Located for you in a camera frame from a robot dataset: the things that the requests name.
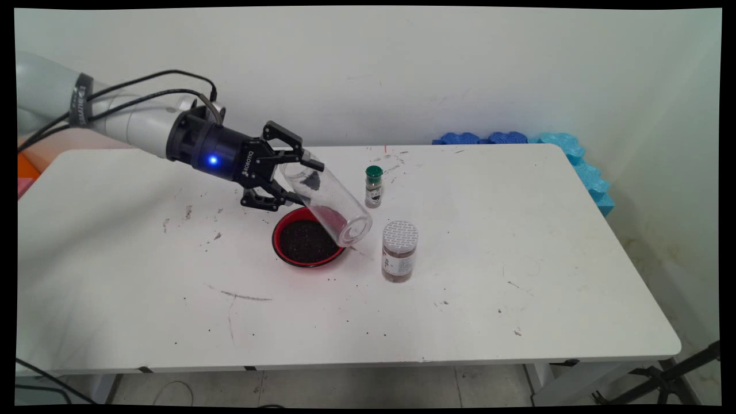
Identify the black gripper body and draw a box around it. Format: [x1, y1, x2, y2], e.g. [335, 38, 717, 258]
[166, 107, 281, 190]

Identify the green-capped spice bottle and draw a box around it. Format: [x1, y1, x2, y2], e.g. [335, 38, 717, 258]
[364, 165, 385, 210]

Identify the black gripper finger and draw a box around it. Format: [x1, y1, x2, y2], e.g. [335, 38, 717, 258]
[261, 120, 326, 172]
[240, 178, 306, 212]

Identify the black velcro strap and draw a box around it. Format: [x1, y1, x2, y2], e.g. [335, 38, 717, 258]
[71, 73, 95, 128]

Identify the clear plastic jar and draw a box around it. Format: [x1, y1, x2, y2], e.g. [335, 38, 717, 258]
[279, 150, 374, 248]

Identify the black cable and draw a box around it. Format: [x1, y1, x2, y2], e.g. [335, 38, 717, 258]
[86, 69, 219, 103]
[16, 357, 97, 405]
[16, 88, 224, 154]

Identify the orange foam block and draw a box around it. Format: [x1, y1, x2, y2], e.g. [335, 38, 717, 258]
[16, 152, 42, 180]

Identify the black tripod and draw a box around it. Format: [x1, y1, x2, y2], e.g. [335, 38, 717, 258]
[591, 340, 721, 407]

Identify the light blue foam mat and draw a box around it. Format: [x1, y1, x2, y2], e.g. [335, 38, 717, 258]
[528, 132, 615, 219]

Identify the nut jar with patterned lid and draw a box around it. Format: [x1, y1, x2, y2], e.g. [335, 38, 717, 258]
[381, 220, 419, 283]

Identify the red bowl with black rim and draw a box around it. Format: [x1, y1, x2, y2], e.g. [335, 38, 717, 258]
[271, 206, 349, 269]

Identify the black seeds heap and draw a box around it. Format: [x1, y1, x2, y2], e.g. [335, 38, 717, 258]
[279, 220, 342, 265]

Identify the white cable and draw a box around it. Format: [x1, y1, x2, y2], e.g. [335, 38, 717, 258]
[151, 380, 195, 407]

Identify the white table leg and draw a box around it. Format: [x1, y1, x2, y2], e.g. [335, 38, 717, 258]
[524, 361, 636, 407]

